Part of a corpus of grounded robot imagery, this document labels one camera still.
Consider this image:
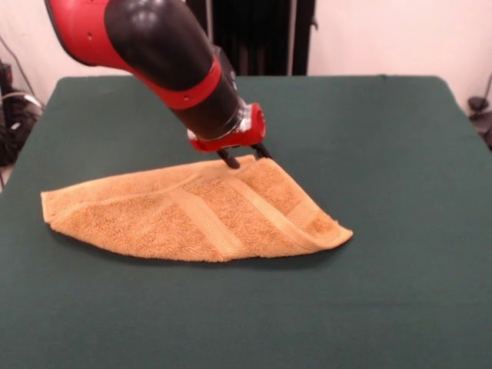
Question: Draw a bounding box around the black cable bundle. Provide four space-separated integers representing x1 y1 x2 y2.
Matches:
0 36 46 193

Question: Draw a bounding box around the black plug with cable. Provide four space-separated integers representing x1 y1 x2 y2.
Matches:
467 72 492 151

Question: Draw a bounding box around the orange terry towel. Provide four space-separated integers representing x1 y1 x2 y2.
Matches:
40 155 354 264

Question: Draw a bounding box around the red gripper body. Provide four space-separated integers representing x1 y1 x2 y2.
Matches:
187 101 267 154

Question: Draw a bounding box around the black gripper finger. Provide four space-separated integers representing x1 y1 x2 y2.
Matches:
217 148 241 170
251 142 273 161

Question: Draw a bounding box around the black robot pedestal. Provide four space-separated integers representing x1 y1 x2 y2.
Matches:
185 0 319 77

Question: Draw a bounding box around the dark green table cloth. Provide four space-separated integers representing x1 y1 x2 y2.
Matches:
0 75 492 369

